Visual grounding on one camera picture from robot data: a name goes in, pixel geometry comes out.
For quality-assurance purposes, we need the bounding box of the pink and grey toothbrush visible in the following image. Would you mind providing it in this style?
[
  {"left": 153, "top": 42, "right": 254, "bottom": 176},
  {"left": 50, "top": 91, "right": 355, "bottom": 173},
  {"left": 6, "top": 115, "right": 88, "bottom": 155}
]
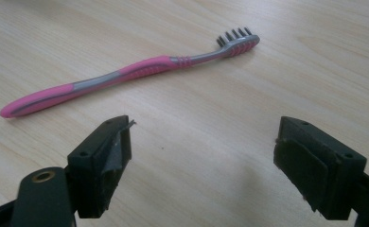
[{"left": 0, "top": 26, "right": 261, "bottom": 119}]

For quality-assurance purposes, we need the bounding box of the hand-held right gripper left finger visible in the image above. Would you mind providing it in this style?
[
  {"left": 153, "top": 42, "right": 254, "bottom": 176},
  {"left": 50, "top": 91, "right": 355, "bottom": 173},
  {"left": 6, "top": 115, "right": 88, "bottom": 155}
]
[{"left": 66, "top": 114, "right": 137, "bottom": 219}]

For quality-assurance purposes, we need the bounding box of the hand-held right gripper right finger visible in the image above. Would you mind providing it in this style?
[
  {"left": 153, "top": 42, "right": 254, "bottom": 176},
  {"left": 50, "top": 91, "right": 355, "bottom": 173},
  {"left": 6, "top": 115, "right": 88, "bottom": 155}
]
[{"left": 272, "top": 115, "right": 368, "bottom": 221}]

